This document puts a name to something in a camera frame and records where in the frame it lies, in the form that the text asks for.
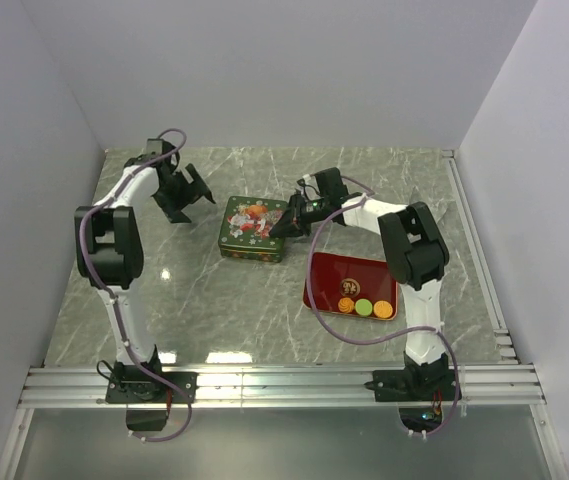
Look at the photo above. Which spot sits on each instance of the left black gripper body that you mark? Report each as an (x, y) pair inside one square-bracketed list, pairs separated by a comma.
[(180, 193)]

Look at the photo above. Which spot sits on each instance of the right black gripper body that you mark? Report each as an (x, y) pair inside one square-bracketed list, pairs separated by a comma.
[(302, 214)]

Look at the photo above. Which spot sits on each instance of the gold tin lid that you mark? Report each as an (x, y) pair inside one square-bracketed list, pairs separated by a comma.
[(247, 222)]

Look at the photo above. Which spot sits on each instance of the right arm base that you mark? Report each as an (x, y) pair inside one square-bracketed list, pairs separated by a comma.
[(420, 398)]

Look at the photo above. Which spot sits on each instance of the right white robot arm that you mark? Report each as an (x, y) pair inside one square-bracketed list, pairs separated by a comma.
[(415, 253)]

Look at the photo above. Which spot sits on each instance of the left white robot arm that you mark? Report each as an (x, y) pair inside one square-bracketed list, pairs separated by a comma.
[(109, 251)]

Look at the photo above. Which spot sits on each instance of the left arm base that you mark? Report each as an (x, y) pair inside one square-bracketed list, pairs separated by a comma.
[(148, 402)]

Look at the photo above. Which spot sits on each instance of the red lacquer tray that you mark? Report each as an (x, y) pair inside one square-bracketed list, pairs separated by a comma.
[(335, 276)]

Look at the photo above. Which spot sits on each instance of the square cookie tin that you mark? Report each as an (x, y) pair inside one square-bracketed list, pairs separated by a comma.
[(251, 255)]

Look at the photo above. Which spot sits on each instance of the aluminium rail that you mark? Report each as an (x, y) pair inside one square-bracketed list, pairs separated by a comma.
[(229, 386)]

